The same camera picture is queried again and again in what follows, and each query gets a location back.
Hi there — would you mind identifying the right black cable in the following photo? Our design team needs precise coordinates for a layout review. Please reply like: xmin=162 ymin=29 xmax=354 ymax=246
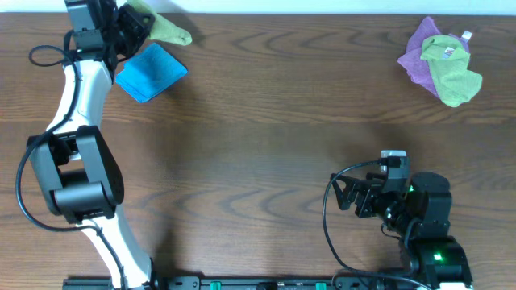
xmin=321 ymin=159 xmax=435 ymax=290

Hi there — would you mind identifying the crumpled olive green cloth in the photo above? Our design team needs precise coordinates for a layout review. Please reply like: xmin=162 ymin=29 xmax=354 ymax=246
xmin=420 ymin=35 xmax=483 ymax=108

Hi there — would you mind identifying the folded blue cloth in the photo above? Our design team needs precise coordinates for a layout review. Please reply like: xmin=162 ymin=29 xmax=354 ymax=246
xmin=115 ymin=43 xmax=188 ymax=103

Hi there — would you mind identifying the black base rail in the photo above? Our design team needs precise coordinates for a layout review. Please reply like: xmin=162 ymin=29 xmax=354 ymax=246
xmin=62 ymin=274 xmax=408 ymax=290

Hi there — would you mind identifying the purple cloth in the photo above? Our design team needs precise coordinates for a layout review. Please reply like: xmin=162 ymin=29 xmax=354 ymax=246
xmin=397 ymin=16 xmax=471 ymax=98

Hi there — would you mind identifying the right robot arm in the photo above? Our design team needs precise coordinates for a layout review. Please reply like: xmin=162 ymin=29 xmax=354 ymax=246
xmin=330 ymin=169 xmax=473 ymax=289

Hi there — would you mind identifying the light green cloth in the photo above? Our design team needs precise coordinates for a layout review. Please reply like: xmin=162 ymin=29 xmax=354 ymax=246
xmin=127 ymin=0 xmax=193 ymax=46

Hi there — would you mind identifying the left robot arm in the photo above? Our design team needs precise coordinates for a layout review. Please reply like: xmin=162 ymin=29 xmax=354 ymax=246
xmin=15 ymin=0 xmax=161 ymax=289

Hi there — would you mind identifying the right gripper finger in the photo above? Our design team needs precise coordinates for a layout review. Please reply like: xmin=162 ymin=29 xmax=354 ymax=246
xmin=333 ymin=183 xmax=356 ymax=210
xmin=330 ymin=172 xmax=383 ymax=187

